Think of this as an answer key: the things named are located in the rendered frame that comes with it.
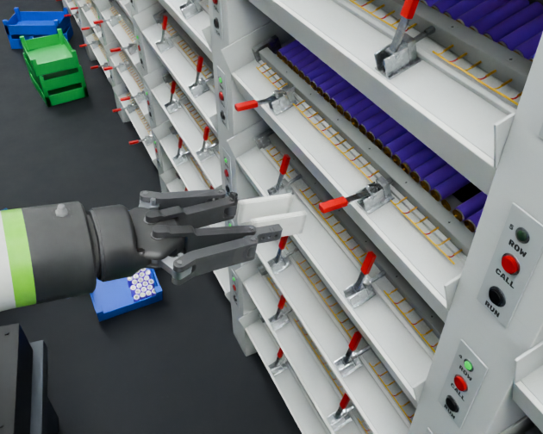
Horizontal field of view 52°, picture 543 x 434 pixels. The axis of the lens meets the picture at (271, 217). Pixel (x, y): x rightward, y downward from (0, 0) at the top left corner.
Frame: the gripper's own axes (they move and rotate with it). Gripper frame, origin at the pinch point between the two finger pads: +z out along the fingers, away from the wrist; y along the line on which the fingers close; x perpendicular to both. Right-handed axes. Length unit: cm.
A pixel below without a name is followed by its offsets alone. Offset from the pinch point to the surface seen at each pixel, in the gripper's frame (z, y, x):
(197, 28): 14, -63, -1
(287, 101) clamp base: 15.4, -26.0, 0.9
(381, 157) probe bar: 17.6, -4.1, 3.7
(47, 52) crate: 6, -235, -77
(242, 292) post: 24, -43, -61
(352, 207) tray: 13.1, -1.5, -1.9
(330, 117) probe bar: 16.9, -15.9, 3.2
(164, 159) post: 26, -113, -65
